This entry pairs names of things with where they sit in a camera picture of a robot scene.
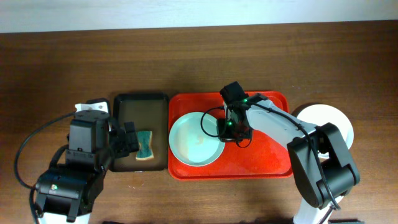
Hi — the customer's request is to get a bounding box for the green and yellow sponge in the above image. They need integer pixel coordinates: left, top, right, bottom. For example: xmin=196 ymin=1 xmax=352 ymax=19
xmin=136 ymin=131 xmax=154 ymax=161

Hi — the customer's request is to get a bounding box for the light green plate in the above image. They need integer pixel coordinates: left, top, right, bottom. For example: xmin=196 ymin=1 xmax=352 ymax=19
xmin=169 ymin=112 xmax=225 ymax=167

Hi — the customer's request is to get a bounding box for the white plate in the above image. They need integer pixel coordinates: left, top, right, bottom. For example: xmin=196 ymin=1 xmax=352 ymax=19
xmin=292 ymin=104 xmax=354 ymax=149

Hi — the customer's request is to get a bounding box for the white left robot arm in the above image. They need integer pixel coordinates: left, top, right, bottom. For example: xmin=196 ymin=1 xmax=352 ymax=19
xmin=29 ymin=120 xmax=139 ymax=223

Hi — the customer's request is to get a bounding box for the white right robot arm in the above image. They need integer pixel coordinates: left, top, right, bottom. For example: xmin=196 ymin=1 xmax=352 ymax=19
xmin=217 ymin=92 xmax=360 ymax=223

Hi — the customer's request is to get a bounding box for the black rectangular tray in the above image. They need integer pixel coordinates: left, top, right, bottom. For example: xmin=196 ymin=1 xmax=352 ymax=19
xmin=111 ymin=93 xmax=169 ymax=172

